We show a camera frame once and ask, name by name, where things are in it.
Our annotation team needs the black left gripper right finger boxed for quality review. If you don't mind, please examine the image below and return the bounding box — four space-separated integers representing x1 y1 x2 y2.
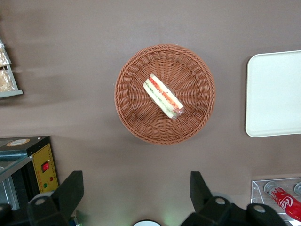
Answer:
180 171 236 226

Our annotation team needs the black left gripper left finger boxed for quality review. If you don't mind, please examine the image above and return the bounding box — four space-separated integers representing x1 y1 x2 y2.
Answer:
26 170 84 226

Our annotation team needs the brown round wicker basket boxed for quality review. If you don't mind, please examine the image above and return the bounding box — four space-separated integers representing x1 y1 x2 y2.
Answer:
114 44 216 145

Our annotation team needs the wrapped triangle sandwich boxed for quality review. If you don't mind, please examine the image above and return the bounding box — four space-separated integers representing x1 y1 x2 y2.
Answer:
143 73 184 121

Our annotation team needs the cream white plastic tray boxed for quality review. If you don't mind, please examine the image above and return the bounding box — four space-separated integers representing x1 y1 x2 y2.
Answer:
245 50 301 138

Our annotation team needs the black food warmer yellow panel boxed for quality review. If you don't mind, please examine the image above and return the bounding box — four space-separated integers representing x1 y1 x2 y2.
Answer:
0 135 60 210

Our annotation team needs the clear acrylic can dispenser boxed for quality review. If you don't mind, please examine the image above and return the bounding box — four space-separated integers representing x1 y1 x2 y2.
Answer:
250 177 301 223

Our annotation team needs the bagged bread pack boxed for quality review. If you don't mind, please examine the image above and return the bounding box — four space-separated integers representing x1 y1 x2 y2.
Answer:
0 43 12 68
0 69 16 93

